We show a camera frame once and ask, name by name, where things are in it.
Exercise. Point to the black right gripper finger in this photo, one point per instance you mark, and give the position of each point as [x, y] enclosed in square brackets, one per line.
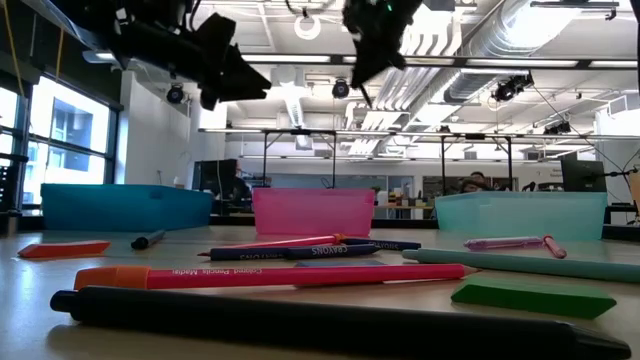
[395, 59]
[367, 65]

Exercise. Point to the black pen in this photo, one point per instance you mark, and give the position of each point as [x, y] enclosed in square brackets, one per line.
[300, 320]
[145, 242]

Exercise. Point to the blue eraser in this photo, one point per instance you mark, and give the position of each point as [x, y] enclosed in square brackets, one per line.
[345, 262]

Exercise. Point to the orange eraser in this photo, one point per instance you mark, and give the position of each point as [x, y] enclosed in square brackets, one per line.
[65, 249]

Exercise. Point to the light purple pen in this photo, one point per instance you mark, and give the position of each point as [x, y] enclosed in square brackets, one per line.
[500, 243]

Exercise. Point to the teal pen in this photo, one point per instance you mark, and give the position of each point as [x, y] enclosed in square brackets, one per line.
[525, 265]

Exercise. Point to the green eraser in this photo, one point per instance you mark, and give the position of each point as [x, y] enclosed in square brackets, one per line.
[530, 299]

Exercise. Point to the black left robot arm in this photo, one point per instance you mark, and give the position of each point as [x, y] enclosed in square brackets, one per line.
[90, 15]

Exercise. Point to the overhead light bar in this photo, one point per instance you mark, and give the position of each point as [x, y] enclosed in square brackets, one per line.
[450, 62]

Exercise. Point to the black computer monitor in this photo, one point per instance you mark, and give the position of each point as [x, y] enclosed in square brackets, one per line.
[212, 175]
[582, 176]

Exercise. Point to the large glass window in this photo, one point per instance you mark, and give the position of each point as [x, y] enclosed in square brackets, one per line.
[75, 125]

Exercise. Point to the blue plastic bin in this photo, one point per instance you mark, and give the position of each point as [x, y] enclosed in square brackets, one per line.
[125, 207]

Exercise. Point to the pink plastic bin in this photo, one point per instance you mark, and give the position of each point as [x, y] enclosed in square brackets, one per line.
[314, 212]

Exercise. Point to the teal plastic bin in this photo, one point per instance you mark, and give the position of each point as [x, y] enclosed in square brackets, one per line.
[520, 216]

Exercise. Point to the black equipment rack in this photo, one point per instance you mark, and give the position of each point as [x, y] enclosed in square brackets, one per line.
[10, 195]

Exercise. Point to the black articulated stand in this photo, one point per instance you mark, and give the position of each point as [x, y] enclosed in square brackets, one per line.
[617, 174]

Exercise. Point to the black ceiling camera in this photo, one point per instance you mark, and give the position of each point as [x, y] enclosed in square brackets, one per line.
[175, 94]
[510, 89]
[557, 128]
[340, 89]

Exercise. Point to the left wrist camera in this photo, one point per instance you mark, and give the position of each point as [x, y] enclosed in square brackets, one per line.
[215, 32]

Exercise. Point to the black metal rig frame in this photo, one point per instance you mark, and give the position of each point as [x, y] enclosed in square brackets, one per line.
[300, 132]
[475, 136]

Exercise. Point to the black aluminium table frame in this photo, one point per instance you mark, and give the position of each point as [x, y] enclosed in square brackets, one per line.
[400, 223]

